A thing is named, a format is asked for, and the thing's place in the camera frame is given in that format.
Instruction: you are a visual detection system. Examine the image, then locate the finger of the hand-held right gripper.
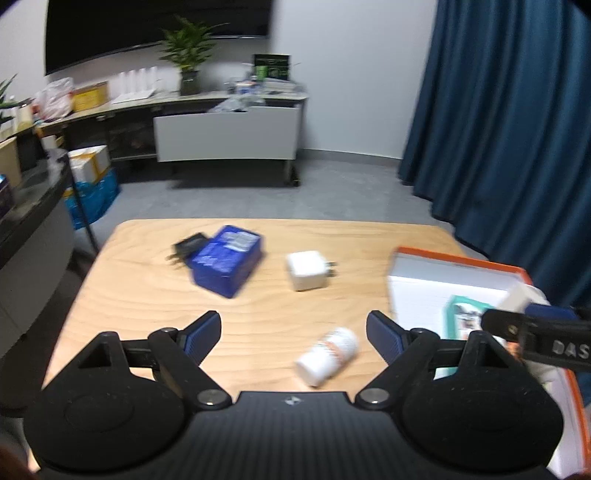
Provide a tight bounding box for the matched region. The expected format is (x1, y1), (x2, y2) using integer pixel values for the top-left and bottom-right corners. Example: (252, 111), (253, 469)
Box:
(480, 308), (591, 372)
(524, 302), (591, 324)

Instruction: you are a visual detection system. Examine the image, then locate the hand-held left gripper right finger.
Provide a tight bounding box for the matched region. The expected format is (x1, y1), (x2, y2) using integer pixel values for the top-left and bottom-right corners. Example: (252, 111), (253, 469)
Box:
(355, 310), (522, 411)

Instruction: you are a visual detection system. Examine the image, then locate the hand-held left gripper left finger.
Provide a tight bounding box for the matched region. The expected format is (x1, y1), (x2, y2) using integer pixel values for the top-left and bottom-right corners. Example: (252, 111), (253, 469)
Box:
(60, 310), (233, 411)

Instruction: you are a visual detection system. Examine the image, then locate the small white cardboard box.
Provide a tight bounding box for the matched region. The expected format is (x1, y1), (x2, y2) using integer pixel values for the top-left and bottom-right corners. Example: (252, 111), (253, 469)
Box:
(495, 281), (552, 319)

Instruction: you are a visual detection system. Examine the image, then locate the orange-edged white cardboard box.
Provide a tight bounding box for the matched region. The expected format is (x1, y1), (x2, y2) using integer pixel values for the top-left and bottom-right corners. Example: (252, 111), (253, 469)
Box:
(387, 247), (591, 480)

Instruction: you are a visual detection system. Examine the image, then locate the white pill bottle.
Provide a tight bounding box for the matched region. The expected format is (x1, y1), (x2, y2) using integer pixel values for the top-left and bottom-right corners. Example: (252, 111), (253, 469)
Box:
(294, 327), (360, 387)

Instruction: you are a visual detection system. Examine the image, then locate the blue box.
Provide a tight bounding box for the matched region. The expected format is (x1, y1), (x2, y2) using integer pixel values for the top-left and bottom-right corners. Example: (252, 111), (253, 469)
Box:
(191, 224), (265, 299)

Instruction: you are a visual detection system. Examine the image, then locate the black charger plug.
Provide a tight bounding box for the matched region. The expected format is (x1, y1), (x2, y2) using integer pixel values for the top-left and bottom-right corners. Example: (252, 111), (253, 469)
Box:
(167, 233), (211, 268)

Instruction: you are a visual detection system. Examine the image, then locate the white charger plug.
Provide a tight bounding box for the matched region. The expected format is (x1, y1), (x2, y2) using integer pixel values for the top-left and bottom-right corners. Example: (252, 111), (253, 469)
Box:
(285, 250), (338, 292)

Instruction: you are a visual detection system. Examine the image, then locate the green white bandage box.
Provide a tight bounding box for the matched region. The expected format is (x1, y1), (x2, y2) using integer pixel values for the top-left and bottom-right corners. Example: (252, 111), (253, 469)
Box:
(441, 295), (502, 379)

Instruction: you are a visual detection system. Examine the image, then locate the blue plastic bag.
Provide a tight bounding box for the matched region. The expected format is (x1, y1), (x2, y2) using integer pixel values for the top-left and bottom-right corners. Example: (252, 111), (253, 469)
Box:
(65, 168), (121, 229)

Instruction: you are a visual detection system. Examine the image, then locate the black side cabinet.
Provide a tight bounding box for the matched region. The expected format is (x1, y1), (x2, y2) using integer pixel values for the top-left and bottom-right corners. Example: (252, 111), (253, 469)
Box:
(0, 154), (100, 411)

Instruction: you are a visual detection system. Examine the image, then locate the blue curtain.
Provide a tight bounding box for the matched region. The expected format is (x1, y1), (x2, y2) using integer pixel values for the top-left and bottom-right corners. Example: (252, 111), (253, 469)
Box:
(398, 0), (591, 308)

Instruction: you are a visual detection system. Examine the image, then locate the white yellow carton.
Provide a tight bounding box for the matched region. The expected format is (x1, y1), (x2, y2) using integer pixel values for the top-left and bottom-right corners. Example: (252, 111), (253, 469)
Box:
(68, 144), (112, 183)

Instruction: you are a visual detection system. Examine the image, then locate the long television cabinet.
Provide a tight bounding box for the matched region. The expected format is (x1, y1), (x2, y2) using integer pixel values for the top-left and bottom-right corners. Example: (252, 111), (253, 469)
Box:
(34, 85), (309, 162)

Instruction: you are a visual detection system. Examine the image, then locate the clear plastic bag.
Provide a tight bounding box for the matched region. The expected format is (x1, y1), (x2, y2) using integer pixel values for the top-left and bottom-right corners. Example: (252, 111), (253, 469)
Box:
(208, 95), (264, 114)

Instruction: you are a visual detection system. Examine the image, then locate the white router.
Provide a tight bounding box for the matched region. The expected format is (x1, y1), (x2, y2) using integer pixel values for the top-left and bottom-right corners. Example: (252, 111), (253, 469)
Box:
(112, 67), (158, 104)

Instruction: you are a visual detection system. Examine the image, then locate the yellow box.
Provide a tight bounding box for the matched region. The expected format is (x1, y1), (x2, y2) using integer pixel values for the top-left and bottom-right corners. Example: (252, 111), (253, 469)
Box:
(71, 82), (109, 112)

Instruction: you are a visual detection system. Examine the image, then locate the green black box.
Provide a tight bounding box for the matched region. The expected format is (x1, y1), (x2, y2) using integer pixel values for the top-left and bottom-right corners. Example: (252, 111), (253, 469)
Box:
(253, 54), (291, 84)

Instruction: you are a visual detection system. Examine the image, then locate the white plastic bag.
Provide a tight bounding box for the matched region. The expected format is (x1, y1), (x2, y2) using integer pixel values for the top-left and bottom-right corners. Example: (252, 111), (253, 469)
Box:
(34, 78), (75, 121)

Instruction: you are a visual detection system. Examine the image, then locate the potted green plant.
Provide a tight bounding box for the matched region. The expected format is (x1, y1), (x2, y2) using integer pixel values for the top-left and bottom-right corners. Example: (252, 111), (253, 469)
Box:
(159, 16), (227, 97)

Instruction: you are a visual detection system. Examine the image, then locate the leafy plant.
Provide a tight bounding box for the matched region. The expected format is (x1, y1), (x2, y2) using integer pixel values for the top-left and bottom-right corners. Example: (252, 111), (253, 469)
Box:
(0, 74), (21, 123)

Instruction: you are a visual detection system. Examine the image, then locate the black television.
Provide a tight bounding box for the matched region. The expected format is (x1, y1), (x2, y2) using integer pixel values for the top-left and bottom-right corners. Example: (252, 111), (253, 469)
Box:
(45, 0), (271, 77)

